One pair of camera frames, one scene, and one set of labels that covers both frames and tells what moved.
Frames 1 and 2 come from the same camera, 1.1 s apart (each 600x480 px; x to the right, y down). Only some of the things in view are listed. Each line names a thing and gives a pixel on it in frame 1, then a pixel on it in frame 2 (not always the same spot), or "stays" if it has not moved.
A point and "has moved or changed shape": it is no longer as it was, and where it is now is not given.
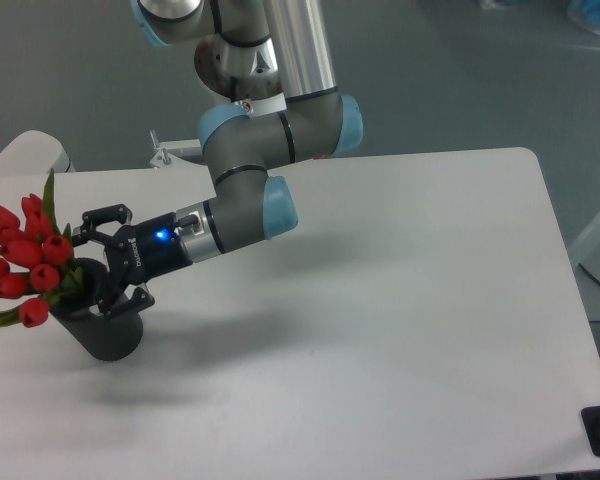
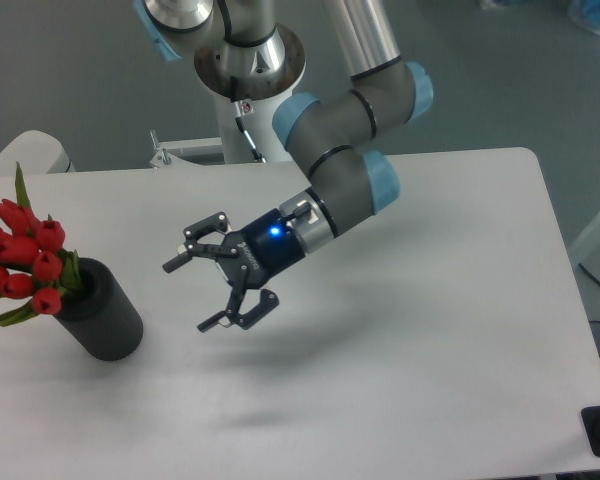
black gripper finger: x=134 y=299 -> x=269 y=301
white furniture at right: x=597 y=249 stays
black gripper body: x=137 y=253 -> x=266 y=249
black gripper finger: x=87 y=231 -> x=193 y=247
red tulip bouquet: x=36 y=266 has moved or changed shape
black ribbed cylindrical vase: x=111 y=338 stays
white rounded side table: x=32 y=152 stays
